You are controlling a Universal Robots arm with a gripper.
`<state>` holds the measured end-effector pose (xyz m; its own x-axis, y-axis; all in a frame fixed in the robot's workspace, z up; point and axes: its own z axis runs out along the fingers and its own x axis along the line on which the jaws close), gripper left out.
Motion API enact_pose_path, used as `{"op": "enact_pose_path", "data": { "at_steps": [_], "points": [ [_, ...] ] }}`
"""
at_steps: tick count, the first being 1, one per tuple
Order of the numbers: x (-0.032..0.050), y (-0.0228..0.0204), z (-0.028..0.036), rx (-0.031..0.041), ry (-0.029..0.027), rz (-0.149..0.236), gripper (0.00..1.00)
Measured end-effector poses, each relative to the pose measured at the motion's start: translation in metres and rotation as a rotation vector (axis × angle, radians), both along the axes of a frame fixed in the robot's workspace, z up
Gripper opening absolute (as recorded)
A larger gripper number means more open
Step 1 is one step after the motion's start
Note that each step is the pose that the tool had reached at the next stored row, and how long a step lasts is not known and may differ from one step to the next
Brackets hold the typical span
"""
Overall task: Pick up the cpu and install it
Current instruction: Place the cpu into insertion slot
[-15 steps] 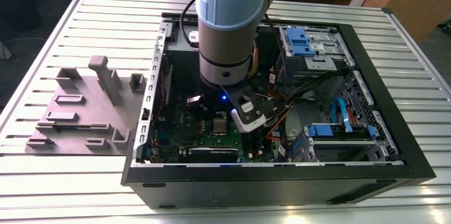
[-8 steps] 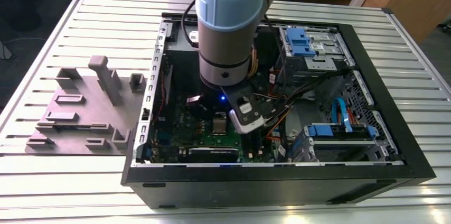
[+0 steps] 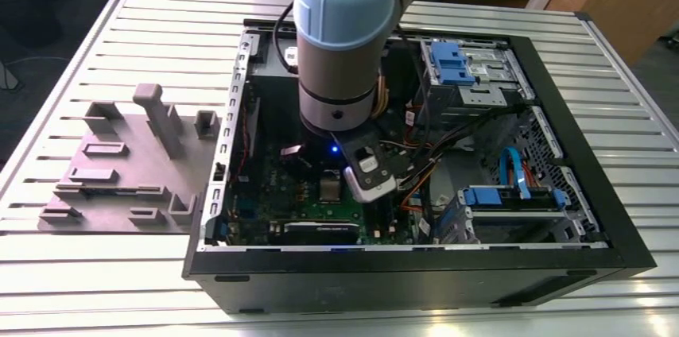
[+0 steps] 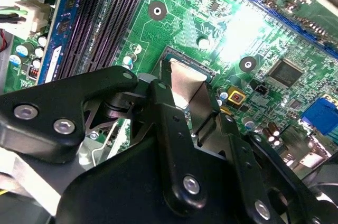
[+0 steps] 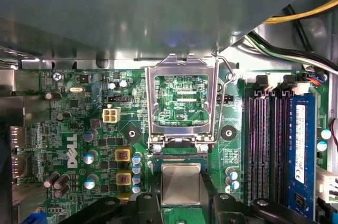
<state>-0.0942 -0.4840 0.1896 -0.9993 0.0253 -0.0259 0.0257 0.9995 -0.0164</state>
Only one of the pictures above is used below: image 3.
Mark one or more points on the silver CPU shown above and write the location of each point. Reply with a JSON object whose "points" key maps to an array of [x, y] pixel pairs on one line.
{"points": [[332, 188]]}

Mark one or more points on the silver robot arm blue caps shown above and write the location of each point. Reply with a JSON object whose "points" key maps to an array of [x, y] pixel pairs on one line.
{"points": [[340, 86]]}

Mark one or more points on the CPU socket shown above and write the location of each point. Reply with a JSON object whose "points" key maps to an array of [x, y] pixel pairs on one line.
{"points": [[332, 202]]}

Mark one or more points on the green motherboard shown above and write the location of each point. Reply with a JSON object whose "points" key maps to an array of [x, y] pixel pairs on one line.
{"points": [[286, 194]]}

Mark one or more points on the grey power supply unit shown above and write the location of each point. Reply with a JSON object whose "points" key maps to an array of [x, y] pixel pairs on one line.
{"points": [[266, 94]]}

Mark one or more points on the black RAM slot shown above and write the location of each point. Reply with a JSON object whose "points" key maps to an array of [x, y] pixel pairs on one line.
{"points": [[373, 218]]}

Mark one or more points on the black graphics card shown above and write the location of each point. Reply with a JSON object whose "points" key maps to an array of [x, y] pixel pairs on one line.
{"points": [[318, 235]]}

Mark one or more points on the grey parts rack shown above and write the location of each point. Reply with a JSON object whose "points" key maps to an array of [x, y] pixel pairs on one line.
{"points": [[143, 162]]}

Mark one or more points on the blue disk carrier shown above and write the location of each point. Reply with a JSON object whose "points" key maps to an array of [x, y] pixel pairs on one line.
{"points": [[452, 63]]}

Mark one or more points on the disk bay with blue carrier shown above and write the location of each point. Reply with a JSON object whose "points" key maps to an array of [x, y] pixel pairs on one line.
{"points": [[486, 196]]}

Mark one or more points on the silver drive cage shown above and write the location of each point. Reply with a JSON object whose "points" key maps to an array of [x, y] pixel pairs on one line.
{"points": [[484, 94]]}

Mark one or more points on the black open PC case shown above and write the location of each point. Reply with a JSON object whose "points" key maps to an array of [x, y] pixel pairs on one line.
{"points": [[425, 281]]}

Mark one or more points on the blue RAM stick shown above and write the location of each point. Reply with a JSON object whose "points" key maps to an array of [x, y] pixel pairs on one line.
{"points": [[109, 192]]}

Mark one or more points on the wooden cabinet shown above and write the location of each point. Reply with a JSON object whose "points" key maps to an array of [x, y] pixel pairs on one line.
{"points": [[626, 3]]}

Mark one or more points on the small grey wrist camera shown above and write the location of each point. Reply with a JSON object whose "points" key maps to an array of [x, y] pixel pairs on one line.
{"points": [[292, 150]]}

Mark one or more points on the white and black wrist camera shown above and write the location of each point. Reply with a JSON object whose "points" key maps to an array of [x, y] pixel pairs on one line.
{"points": [[374, 190]]}

